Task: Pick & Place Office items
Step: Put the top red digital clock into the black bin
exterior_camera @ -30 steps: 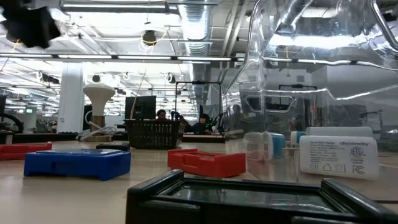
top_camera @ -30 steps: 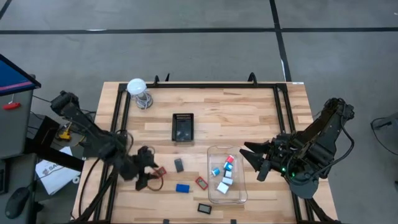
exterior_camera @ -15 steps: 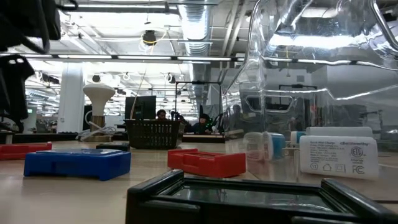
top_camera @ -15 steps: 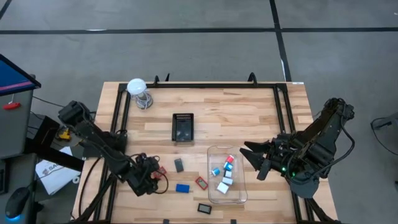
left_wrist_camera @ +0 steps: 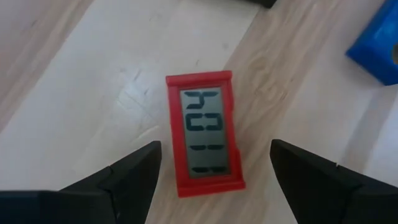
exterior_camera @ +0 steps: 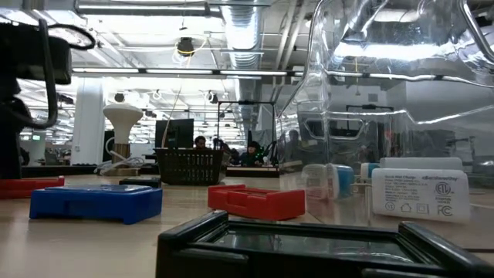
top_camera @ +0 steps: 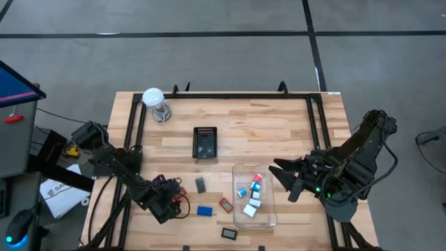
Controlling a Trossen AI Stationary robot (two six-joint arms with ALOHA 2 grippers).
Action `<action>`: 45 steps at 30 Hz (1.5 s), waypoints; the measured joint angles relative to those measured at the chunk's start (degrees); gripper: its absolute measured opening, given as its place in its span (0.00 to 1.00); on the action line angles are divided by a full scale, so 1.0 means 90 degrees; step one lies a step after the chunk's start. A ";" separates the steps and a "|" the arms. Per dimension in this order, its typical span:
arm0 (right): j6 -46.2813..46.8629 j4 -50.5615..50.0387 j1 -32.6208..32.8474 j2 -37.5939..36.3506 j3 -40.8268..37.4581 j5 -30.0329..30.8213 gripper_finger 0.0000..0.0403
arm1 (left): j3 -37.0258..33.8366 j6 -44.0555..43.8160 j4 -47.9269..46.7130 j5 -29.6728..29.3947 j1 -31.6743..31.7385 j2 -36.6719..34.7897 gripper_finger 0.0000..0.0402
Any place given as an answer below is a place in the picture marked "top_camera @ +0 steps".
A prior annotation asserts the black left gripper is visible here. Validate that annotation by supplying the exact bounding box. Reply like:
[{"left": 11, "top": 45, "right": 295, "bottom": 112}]
[{"left": 150, "top": 173, "right": 183, "bottom": 224}]

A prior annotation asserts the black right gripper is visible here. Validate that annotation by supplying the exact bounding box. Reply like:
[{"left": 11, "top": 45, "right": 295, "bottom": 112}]
[{"left": 268, "top": 150, "right": 332, "bottom": 196}]

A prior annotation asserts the black digital display case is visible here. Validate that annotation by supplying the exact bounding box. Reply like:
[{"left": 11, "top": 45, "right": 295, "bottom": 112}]
[
  {"left": 221, "top": 227, "right": 238, "bottom": 241},
  {"left": 194, "top": 176, "right": 207, "bottom": 195}
]

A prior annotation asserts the red digital display case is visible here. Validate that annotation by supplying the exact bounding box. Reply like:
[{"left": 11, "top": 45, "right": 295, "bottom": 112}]
[{"left": 218, "top": 197, "right": 234, "bottom": 214}]

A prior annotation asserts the clear plastic bin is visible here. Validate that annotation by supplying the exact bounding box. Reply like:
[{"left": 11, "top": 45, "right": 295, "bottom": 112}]
[{"left": 231, "top": 162, "right": 279, "bottom": 229}]

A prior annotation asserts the white bulb lamp metal base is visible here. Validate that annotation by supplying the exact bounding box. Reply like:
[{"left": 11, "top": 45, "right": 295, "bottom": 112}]
[{"left": 141, "top": 87, "right": 172, "bottom": 123}]

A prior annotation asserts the white printed paper bag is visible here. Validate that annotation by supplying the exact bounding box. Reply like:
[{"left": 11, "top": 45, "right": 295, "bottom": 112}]
[{"left": 40, "top": 163, "right": 91, "bottom": 220}]

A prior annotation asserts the yellow tool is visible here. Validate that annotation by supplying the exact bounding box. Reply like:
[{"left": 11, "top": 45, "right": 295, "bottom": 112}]
[{"left": 63, "top": 144, "right": 80, "bottom": 158}]

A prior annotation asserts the black computer mouse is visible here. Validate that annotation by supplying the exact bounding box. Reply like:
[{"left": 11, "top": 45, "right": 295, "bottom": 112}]
[{"left": 5, "top": 208, "right": 34, "bottom": 249}]

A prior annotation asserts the grey cart with blue screen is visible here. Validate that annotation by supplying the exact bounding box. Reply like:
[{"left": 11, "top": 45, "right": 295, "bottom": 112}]
[{"left": 0, "top": 59, "right": 47, "bottom": 178}]

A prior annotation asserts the white coiled cable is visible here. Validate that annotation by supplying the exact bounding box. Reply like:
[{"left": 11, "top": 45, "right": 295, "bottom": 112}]
[{"left": 148, "top": 100, "right": 172, "bottom": 123}]

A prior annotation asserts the black aluminium table frame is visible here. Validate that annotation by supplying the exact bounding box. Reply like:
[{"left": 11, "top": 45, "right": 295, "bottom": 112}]
[{"left": 82, "top": 80, "right": 384, "bottom": 251}]

